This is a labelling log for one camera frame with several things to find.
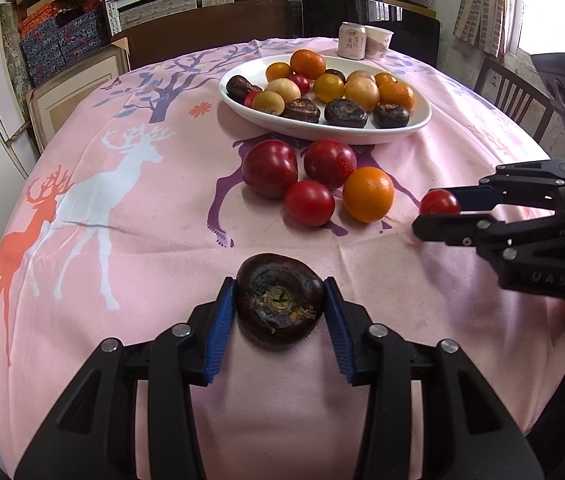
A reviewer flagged beige drink can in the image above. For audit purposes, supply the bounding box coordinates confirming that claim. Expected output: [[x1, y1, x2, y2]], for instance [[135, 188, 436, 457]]
[[338, 21, 367, 58]]

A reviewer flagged orange-tan pepino melon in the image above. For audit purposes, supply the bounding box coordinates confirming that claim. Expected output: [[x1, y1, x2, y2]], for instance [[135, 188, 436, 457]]
[[343, 77, 380, 112]]

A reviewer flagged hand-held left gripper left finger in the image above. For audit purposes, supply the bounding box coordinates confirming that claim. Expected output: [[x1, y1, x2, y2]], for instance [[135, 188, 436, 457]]
[[15, 276, 237, 480]]

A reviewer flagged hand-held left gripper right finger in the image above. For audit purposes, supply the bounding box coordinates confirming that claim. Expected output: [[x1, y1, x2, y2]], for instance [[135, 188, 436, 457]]
[[323, 276, 545, 480]]

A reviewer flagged black glossy panel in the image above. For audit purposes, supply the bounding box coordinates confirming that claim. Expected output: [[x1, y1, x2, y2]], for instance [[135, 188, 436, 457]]
[[301, 0, 441, 68]]

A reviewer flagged round orange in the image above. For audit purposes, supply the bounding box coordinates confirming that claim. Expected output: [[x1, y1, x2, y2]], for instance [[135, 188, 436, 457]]
[[342, 166, 395, 224], [289, 49, 327, 80]]

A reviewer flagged yellow cherry tomato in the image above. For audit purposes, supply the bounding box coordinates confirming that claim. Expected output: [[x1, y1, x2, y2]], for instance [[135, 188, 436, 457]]
[[266, 62, 293, 83]]

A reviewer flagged brown wooden chair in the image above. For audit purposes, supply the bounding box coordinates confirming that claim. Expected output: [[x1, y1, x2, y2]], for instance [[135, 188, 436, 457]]
[[475, 57, 556, 144]]

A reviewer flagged striped cream pepino melon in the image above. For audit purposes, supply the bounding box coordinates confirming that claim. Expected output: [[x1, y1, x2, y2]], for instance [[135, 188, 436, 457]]
[[251, 91, 286, 116]]

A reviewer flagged beige framed picture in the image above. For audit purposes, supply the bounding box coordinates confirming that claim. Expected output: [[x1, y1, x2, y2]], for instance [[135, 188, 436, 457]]
[[27, 37, 130, 147]]

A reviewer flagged white plate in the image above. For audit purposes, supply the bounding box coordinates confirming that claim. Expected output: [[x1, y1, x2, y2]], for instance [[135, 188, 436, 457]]
[[219, 52, 433, 146]]

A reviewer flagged white paper cup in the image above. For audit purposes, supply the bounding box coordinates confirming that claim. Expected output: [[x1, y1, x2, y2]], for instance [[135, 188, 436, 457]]
[[363, 25, 394, 60]]

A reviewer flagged stack of blue floral boxes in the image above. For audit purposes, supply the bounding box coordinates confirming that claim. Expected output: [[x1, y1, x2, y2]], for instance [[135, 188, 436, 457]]
[[18, 2, 112, 87]]

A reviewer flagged dark brown mangosteen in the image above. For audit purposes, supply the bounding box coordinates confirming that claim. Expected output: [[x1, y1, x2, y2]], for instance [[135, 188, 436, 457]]
[[236, 253, 325, 347]]

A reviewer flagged checkered curtain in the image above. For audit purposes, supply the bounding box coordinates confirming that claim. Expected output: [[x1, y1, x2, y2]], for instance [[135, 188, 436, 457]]
[[453, 0, 519, 57]]

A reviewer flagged green marbled board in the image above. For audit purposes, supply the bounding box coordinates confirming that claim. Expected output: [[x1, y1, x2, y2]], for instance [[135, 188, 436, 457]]
[[0, 2, 28, 126]]

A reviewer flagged pale yellow pepino melon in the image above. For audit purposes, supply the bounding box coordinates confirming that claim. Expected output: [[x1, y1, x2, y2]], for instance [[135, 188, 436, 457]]
[[265, 78, 302, 102]]

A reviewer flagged stack of grey patterned boxes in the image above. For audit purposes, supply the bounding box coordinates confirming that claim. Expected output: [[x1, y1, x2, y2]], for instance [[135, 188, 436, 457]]
[[118, 0, 199, 13]]

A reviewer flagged dark brown wooden board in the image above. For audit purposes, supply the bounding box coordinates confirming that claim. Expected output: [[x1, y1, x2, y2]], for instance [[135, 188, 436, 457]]
[[122, 0, 304, 68]]

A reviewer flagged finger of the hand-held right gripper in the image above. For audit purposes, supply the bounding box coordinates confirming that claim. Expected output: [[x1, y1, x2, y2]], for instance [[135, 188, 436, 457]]
[[445, 159, 565, 212], [411, 211, 565, 262]]

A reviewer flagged pink deer-print tablecloth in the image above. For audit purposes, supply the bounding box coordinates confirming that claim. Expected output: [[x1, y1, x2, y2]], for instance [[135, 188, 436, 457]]
[[0, 35, 565, 480]]

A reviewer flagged mandarin orange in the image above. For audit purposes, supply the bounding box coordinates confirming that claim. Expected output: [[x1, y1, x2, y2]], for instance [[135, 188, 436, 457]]
[[378, 81, 415, 112]]

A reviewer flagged red plum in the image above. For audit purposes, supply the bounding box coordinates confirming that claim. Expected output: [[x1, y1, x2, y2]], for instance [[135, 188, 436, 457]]
[[303, 138, 358, 191], [241, 140, 299, 199]]

